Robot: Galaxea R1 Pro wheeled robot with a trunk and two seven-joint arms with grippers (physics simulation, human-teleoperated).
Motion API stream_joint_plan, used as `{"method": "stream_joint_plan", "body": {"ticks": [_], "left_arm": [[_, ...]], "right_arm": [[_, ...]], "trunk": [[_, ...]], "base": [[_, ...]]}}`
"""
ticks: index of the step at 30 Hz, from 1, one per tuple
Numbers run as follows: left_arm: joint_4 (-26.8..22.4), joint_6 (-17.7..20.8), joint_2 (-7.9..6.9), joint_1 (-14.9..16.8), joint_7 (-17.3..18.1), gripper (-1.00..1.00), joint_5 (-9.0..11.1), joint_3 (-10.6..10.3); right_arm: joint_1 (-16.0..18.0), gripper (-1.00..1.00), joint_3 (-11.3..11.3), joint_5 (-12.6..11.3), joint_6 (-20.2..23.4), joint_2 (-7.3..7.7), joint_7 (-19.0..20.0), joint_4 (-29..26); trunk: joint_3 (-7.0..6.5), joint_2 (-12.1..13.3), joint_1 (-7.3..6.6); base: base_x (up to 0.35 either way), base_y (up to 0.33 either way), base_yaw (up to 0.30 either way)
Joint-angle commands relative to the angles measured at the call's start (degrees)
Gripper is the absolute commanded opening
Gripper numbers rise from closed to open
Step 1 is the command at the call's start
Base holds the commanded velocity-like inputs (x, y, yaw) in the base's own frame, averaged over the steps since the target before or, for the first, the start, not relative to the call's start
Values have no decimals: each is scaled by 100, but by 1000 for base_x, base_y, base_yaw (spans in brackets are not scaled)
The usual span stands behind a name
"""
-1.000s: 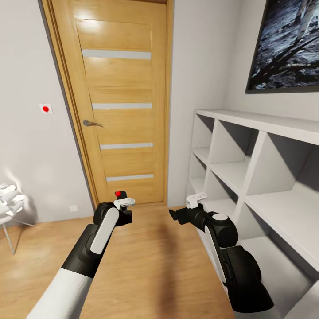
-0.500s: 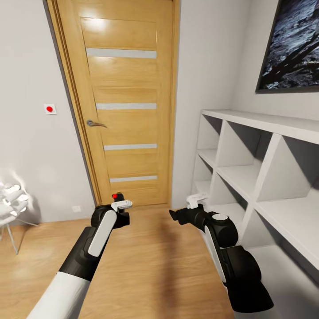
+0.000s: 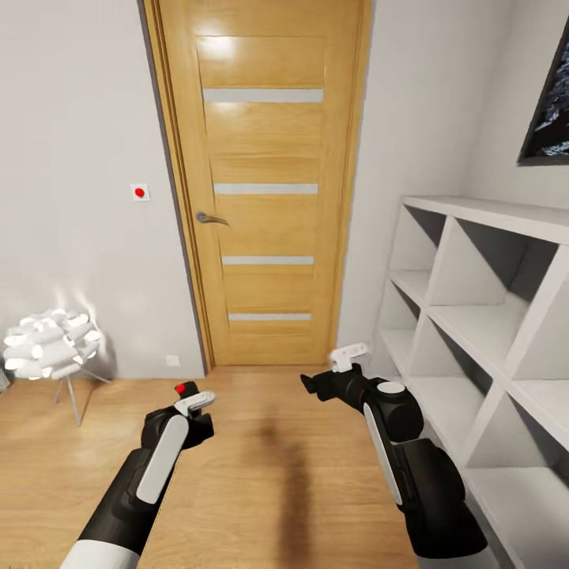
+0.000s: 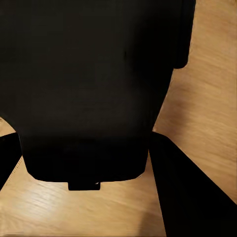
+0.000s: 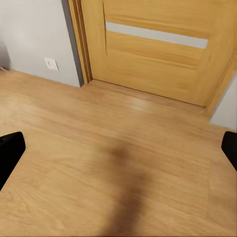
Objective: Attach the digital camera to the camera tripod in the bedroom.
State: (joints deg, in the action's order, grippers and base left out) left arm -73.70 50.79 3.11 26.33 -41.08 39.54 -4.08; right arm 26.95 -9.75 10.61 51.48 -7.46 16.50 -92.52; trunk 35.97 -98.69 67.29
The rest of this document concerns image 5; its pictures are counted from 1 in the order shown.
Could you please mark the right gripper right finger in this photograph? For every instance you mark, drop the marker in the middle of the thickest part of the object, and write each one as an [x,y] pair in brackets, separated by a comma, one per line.
[229,147]

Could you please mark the wall socket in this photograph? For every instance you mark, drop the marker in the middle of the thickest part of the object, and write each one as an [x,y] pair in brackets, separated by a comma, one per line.
[51,64]

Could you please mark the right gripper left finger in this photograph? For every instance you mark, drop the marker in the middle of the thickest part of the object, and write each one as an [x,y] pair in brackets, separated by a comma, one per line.
[12,147]

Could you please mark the door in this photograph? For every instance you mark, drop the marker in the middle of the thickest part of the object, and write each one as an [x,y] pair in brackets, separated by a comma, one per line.
[183,50]

